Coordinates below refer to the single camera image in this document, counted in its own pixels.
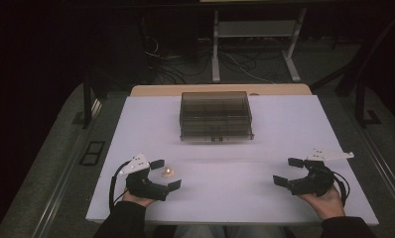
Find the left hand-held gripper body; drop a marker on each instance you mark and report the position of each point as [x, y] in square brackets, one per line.
[142, 186]

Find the white table board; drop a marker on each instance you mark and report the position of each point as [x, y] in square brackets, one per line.
[225, 178]

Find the white metal stand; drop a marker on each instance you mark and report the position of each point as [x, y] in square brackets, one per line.
[256, 29]

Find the small amber round object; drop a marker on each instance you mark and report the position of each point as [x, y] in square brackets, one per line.
[168, 172]

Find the person's right hand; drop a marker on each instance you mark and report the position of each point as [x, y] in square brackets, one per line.
[329, 205]

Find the person's left hand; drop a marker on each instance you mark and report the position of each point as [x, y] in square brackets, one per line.
[136, 200]

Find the black metal stand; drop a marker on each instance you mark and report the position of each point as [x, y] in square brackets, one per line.
[361, 105]
[87, 102]

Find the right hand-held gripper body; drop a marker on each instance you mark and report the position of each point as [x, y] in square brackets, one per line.
[319, 181]

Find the clear brown drawer box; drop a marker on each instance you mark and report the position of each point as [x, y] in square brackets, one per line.
[215, 115]

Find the aluminium rail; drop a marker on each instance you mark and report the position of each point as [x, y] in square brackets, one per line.
[387, 172]
[65, 185]

